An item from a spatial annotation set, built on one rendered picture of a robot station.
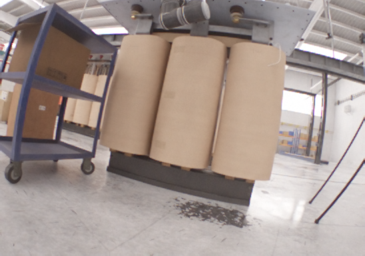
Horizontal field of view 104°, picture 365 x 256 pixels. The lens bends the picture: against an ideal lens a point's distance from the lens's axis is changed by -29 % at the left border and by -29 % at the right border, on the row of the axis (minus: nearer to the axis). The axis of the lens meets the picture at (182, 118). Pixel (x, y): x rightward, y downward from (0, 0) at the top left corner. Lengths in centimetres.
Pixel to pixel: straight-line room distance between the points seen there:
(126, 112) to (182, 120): 40
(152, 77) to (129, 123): 36
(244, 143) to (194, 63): 60
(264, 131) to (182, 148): 51
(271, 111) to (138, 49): 101
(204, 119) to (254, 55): 54
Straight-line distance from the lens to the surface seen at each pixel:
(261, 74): 131
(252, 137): 124
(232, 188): 140
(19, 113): 101
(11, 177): 110
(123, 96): 145
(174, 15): 113
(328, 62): 1120
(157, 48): 151
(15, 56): 131
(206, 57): 135
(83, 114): 389
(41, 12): 120
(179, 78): 133
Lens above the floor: 41
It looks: 4 degrees up
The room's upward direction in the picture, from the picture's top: 11 degrees clockwise
